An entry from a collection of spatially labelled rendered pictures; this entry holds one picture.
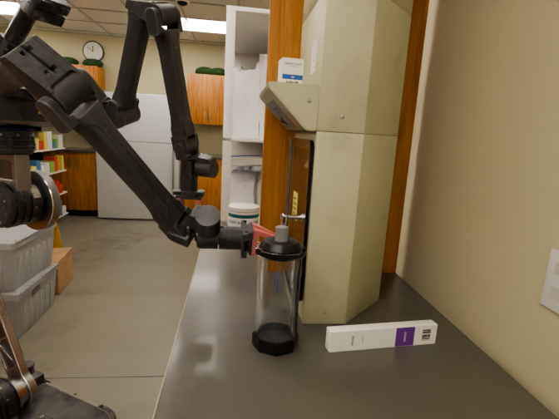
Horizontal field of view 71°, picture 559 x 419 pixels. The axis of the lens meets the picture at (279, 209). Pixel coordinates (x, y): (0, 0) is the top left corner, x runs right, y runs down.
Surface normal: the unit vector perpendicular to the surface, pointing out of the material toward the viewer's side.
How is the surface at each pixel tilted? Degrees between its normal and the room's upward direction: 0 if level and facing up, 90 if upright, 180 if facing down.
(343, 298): 90
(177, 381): 0
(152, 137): 90
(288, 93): 90
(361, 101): 90
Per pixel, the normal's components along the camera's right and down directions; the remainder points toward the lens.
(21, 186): 0.91, 0.13
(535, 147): -0.99, -0.04
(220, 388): 0.06, -0.98
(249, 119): -0.30, 0.22
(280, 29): 0.11, 0.20
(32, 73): 0.61, -0.28
